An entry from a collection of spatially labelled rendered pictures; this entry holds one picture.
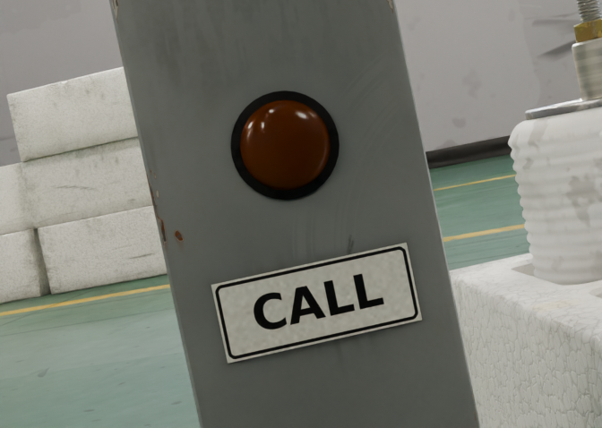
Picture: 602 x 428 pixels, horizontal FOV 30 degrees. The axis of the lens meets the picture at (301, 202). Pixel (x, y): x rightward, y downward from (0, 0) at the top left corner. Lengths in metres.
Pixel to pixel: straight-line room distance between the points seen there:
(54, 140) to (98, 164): 0.13
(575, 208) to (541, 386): 0.09
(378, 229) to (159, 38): 0.07
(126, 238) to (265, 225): 2.65
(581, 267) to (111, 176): 2.48
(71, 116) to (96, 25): 3.34
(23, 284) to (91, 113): 0.51
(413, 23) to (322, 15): 5.38
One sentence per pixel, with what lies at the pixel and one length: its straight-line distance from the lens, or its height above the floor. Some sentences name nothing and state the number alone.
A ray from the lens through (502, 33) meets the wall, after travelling 5.59.
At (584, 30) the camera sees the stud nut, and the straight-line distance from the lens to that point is 0.54.
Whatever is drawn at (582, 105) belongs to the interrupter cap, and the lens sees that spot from 0.51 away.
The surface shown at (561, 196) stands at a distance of 0.51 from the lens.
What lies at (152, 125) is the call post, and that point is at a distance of 0.28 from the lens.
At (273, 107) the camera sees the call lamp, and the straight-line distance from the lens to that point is 0.28.
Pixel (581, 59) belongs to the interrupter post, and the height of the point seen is 0.27.
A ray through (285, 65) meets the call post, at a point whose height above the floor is 0.28.
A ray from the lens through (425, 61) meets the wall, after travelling 5.65.
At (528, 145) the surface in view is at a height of 0.24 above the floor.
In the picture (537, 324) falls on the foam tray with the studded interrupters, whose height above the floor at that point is 0.17.
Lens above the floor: 0.26
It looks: 3 degrees down
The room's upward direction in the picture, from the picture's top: 12 degrees counter-clockwise
